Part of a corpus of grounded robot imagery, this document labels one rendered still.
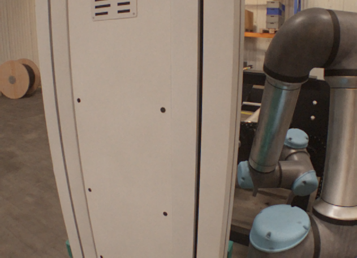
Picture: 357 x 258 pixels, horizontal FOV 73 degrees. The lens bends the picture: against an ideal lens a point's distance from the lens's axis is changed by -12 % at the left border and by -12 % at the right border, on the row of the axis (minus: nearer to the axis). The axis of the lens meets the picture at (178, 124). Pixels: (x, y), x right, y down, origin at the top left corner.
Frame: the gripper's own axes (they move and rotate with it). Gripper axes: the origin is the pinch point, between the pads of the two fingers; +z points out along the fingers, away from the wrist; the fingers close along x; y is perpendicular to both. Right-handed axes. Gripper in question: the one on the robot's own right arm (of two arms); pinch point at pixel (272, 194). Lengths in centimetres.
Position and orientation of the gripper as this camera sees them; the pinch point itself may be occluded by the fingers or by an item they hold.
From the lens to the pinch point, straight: 106.5
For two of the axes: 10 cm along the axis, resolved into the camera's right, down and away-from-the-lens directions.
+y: -3.3, 6.3, -7.0
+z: 0.1, 7.4, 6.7
